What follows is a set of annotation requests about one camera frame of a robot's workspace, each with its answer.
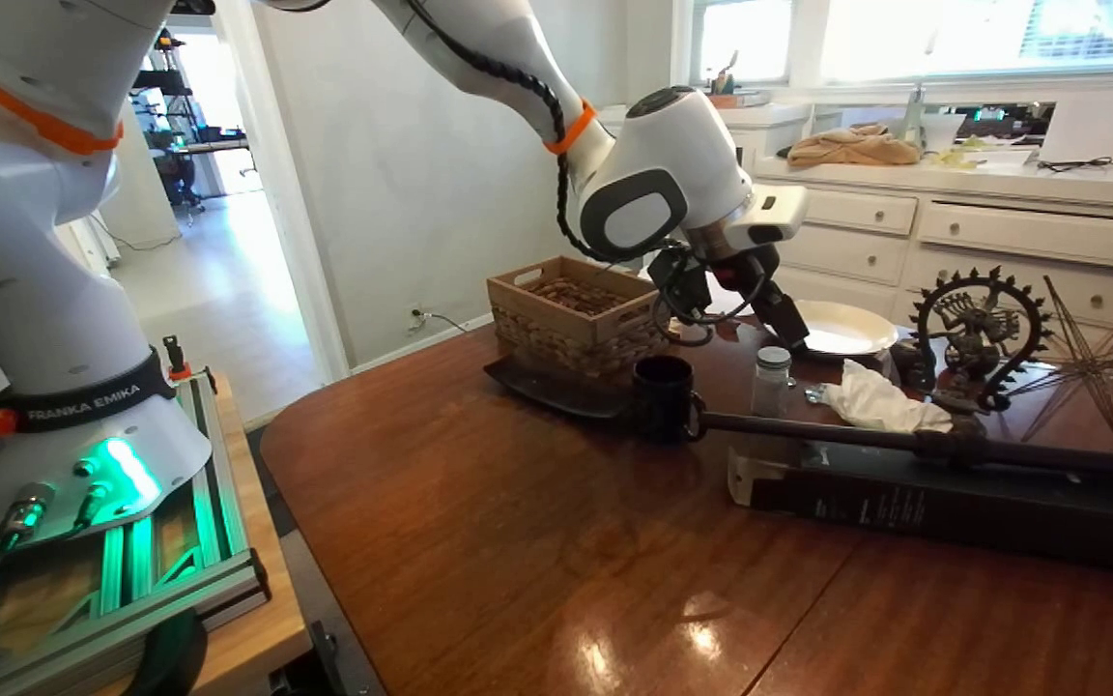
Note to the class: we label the white round plate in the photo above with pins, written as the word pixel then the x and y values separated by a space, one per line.
pixel 844 331

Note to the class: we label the dark metal gear sculpture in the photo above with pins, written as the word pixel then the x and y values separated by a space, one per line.
pixel 980 331

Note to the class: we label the wire starburst ornament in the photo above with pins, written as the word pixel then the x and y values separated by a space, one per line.
pixel 1070 402

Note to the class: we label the black cup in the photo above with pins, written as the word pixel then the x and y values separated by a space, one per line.
pixel 665 406

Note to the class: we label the clear glass bottle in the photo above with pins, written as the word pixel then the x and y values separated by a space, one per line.
pixel 770 388

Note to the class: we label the bread loaf on dresser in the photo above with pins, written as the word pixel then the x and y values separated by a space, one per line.
pixel 853 153

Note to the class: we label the crumpled white napkin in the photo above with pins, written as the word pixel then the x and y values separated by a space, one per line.
pixel 865 398

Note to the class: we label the dark tray under crate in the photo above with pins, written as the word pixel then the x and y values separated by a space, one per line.
pixel 563 395

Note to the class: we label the wooden crate box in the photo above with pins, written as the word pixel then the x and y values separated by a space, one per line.
pixel 572 327

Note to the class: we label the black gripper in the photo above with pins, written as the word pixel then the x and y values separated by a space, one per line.
pixel 739 256

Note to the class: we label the green aluminium robot base frame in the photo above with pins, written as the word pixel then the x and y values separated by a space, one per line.
pixel 80 602

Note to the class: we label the white drawer dresser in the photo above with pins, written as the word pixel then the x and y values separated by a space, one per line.
pixel 882 233

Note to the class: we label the silver bottle cap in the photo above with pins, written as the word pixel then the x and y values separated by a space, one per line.
pixel 775 355

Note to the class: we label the black tripod bag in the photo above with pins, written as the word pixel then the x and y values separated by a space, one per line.
pixel 872 488

